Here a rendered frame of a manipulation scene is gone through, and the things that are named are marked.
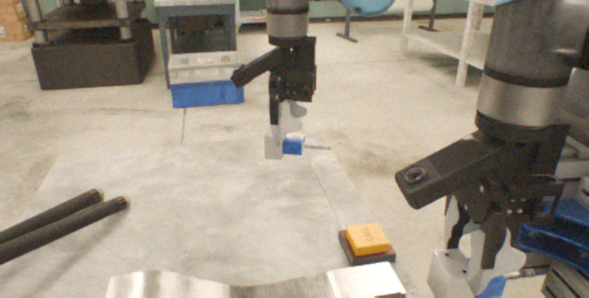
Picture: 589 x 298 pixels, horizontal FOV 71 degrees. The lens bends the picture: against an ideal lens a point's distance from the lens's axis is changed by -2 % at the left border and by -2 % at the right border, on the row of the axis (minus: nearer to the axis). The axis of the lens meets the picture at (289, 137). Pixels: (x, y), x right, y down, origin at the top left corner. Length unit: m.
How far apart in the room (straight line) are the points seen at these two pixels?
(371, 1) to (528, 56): 0.25
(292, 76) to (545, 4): 0.46
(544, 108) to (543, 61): 0.05
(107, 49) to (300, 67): 3.58
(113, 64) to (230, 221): 3.54
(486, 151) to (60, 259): 0.71
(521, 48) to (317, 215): 0.56
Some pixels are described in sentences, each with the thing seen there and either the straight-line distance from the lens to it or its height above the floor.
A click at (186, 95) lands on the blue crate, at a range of 3.58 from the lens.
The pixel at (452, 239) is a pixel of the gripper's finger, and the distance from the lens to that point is 0.57.
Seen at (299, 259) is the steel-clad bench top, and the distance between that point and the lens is 0.76.
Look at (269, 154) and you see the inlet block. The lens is 0.85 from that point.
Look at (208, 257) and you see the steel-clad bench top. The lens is 0.78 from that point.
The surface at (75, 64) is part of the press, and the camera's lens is 4.38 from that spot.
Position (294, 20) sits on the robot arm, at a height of 1.18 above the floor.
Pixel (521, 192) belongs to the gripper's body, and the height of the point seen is 1.08.
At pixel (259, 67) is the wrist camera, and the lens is 0.78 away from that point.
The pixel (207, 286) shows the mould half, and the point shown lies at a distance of 0.58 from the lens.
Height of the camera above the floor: 1.32
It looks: 26 degrees down
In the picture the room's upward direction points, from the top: straight up
